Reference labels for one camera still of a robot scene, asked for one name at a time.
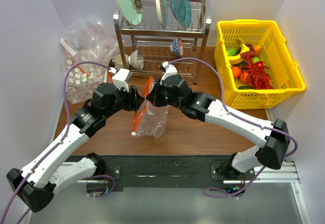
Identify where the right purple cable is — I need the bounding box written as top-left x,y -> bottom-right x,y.
170,57 -> 299,200

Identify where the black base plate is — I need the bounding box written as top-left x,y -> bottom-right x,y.
64,154 -> 257,193

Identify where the yellow plastic basket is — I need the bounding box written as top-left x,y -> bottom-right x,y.
214,19 -> 306,109

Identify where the red toy lobster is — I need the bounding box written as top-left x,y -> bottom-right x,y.
241,50 -> 274,89

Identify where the green toy lime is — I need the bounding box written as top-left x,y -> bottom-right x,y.
227,48 -> 238,56

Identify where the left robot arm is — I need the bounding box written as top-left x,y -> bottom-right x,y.
6,83 -> 144,212

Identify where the beige rimmed plate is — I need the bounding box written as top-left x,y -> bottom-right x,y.
155,0 -> 168,28

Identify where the toy orange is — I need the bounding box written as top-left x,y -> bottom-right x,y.
231,66 -> 242,79
239,70 -> 249,84

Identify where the cream enamel mug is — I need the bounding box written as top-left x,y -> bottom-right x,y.
111,54 -> 129,71

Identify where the purple cable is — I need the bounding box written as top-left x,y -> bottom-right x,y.
0,61 -> 116,224
170,57 -> 299,200

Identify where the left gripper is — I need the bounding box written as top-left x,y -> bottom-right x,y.
104,83 -> 145,118

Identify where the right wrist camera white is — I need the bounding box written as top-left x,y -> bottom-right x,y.
159,61 -> 178,81

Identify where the blue patterned bowl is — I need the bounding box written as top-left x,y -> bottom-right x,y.
170,37 -> 183,57

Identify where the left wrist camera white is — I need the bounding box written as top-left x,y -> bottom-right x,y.
112,69 -> 132,92

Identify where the pile of clear zip bags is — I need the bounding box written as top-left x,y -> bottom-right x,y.
60,18 -> 119,104

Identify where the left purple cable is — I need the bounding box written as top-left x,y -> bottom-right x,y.
0,61 -> 116,224

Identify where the metal dish rack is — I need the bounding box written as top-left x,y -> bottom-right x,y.
113,0 -> 212,84

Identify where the clear zip bag orange zipper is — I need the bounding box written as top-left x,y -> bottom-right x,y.
132,76 -> 170,139

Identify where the teal blue plate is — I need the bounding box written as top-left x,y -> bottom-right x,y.
170,0 -> 191,28

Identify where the orange toy fruit back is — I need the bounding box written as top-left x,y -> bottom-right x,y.
253,45 -> 262,57

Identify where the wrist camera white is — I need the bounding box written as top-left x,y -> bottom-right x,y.
112,69 -> 132,92
159,61 -> 178,81

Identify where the grey patterned bowl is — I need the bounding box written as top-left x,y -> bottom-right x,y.
128,50 -> 144,71

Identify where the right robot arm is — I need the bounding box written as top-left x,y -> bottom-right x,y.
146,75 -> 289,180

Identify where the toy banana bunch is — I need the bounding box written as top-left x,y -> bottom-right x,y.
227,38 -> 250,65

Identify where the mint green floral plate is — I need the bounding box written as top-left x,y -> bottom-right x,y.
116,0 -> 144,25

